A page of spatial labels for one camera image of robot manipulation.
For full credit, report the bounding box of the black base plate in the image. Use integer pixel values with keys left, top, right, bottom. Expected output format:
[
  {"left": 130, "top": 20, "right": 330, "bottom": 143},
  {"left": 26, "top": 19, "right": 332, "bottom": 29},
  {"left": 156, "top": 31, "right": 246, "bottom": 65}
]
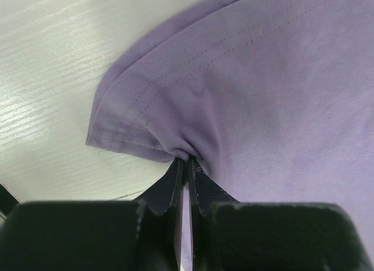
[{"left": 0, "top": 184, "right": 19, "bottom": 220}]

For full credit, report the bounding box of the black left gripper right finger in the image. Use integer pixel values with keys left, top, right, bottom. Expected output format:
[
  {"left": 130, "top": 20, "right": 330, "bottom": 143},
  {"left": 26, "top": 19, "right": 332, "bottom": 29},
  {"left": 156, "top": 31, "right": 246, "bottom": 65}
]
[{"left": 186, "top": 157, "right": 373, "bottom": 270}]

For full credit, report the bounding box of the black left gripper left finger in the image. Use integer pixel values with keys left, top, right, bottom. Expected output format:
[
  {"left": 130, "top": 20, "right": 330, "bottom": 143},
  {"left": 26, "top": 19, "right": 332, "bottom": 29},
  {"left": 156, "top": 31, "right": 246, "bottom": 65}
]
[{"left": 1, "top": 159, "right": 184, "bottom": 270}]

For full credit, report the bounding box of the purple t shirt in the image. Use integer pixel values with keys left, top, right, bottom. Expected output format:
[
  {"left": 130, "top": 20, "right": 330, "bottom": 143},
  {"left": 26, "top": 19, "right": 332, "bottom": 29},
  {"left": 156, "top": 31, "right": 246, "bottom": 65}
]
[{"left": 86, "top": 0, "right": 373, "bottom": 256}]

